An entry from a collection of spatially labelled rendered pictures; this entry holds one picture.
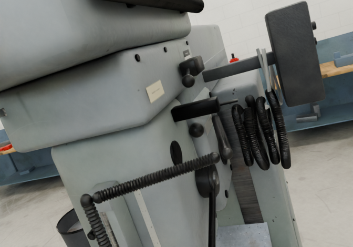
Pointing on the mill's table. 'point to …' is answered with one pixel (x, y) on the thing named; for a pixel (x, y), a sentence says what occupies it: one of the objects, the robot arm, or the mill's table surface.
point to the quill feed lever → (214, 187)
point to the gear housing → (94, 96)
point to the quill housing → (188, 186)
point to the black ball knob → (196, 130)
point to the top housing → (72, 28)
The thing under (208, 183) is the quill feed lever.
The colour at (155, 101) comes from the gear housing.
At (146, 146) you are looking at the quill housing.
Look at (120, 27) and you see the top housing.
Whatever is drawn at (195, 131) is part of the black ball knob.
